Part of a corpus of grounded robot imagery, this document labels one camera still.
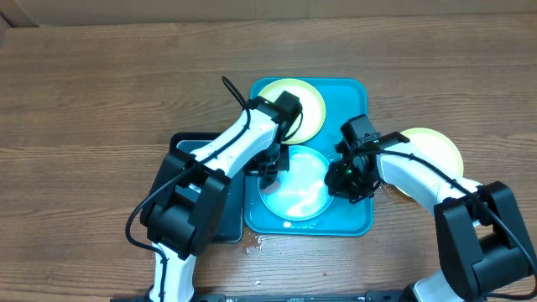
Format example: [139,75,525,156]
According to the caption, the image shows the light blue plate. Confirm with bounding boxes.
[259,145,333,221]

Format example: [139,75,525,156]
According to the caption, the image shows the yellow plate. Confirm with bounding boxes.
[395,128,464,177]
[258,78,326,144]

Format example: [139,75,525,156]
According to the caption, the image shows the orange green scrub sponge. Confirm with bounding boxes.
[260,178,280,195]

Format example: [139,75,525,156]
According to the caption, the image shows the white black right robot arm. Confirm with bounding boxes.
[325,131,536,301]

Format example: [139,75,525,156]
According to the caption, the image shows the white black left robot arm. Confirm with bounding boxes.
[139,91,303,301]

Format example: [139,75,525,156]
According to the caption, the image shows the teal plastic serving tray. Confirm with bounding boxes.
[244,77,374,237]

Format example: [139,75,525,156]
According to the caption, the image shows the black water basin tray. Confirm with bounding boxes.
[169,132,244,243]

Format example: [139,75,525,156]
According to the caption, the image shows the brown cardboard backdrop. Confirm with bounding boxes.
[1,0,536,27]

